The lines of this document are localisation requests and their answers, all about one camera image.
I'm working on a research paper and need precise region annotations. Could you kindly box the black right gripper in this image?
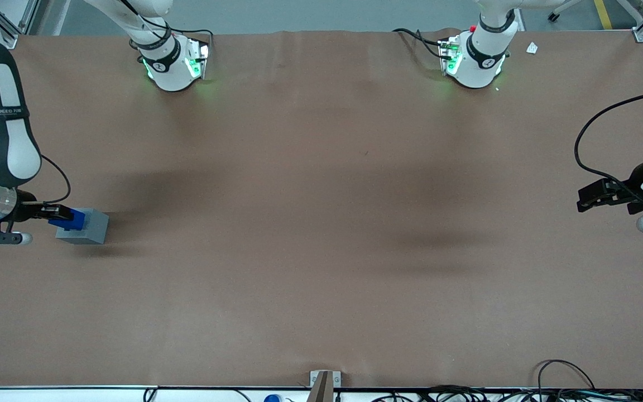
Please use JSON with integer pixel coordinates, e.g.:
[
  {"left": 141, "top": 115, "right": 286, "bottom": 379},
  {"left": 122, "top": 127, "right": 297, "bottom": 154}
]
[{"left": 0, "top": 190, "right": 75, "bottom": 236}]

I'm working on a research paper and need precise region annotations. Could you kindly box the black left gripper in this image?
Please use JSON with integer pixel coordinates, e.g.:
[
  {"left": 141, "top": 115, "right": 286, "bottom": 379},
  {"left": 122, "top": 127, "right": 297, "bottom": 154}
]
[{"left": 577, "top": 156, "right": 643, "bottom": 216}]

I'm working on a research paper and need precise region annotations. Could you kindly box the blue plastic part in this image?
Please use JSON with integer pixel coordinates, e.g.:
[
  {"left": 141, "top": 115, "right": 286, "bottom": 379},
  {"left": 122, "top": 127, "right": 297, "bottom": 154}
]
[{"left": 49, "top": 208, "right": 87, "bottom": 232}]

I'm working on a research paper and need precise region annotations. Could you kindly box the gray square base block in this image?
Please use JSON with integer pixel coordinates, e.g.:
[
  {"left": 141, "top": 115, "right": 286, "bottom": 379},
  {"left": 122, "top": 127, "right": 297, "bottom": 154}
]
[{"left": 55, "top": 208, "right": 110, "bottom": 245}]

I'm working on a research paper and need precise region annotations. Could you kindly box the chair leg with caster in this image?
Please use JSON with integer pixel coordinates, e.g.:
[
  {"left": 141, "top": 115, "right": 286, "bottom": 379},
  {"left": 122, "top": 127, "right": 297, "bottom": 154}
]
[{"left": 547, "top": 0, "right": 586, "bottom": 23}]

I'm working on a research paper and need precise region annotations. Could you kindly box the brown table mat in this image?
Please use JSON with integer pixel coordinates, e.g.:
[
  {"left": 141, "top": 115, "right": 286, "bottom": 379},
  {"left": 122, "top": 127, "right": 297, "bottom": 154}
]
[{"left": 0, "top": 28, "right": 643, "bottom": 389}]

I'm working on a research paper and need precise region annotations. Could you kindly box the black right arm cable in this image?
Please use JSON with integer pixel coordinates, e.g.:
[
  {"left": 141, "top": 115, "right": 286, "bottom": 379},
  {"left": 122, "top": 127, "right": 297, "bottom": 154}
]
[{"left": 40, "top": 154, "right": 72, "bottom": 205}]

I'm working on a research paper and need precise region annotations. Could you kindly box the long black left arm cable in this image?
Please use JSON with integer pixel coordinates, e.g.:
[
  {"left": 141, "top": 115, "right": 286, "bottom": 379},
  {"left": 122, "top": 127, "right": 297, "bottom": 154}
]
[{"left": 574, "top": 88, "right": 643, "bottom": 193}]

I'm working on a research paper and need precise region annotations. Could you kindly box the aluminium frame post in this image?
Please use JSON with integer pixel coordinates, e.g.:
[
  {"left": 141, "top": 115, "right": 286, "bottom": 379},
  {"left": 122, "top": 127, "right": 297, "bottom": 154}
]
[
  {"left": 617, "top": 0, "right": 643, "bottom": 44},
  {"left": 0, "top": 0, "right": 40, "bottom": 50}
]

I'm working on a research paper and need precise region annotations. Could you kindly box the black looped cable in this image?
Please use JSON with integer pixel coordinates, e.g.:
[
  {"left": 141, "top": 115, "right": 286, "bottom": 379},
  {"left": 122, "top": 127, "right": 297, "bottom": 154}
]
[{"left": 536, "top": 360, "right": 597, "bottom": 393}]

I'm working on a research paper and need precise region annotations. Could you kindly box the black right base cable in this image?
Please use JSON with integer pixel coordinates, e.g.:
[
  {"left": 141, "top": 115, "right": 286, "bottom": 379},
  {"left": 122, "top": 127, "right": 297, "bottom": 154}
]
[{"left": 121, "top": 0, "right": 214, "bottom": 56}]

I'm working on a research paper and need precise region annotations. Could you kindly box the black base cable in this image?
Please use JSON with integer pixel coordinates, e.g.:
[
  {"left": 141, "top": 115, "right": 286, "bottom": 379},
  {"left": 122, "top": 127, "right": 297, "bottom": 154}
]
[
  {"left": 392, "top": 28, "right": 446, "bottom": 60},
  {"left": 121, "top": 0, "right": 214, "bottom": 56}
]

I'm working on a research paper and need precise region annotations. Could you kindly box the black cable bundle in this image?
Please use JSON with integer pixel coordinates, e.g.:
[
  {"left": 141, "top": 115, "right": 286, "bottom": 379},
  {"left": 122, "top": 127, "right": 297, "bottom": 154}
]
[{"left": 371, "top": 384, "right": 643, "bottom": 402}]

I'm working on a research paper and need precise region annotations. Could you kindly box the black left base cable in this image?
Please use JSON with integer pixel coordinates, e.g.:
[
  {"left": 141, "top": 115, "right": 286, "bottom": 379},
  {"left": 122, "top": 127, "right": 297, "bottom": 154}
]
[{"left": 392, "top": 28, "right": 446, "bottom": 60}]

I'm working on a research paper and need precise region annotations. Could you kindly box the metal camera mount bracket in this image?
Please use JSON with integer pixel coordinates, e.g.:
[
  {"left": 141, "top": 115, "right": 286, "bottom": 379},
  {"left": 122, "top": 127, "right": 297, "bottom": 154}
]
[{"left": 310, "top": 370, "right": 342, "bottom": 402}]

